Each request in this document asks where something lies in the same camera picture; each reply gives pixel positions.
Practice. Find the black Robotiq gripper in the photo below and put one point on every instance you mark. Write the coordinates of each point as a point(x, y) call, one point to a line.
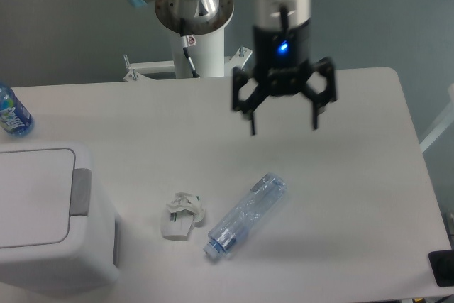
point(282, 68)

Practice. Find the grey trash can push button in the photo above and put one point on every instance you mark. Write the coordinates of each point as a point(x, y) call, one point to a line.
point(80, 192)

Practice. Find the white trash can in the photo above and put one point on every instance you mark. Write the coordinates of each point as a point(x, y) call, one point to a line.
point(43, 248)

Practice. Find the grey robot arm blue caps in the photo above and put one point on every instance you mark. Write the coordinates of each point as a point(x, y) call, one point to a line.
point(199, 17)

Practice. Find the empty clear plastic bottle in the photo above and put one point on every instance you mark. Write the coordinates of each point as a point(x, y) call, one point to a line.
point(234, 228)

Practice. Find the crushed white paper cup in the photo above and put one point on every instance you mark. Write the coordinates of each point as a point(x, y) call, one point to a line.
point(181, 215)

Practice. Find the black device at table edge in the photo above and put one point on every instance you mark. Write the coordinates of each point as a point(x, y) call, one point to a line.
point(442, 266)

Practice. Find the blue labelled drink bottle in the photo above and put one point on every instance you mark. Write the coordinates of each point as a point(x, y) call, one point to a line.
point(16, 120)

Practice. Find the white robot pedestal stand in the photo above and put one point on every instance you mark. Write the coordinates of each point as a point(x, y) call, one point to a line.
point(192, 56)

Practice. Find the white frame at right edge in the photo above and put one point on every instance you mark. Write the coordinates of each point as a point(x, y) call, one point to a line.
point(443, 121)

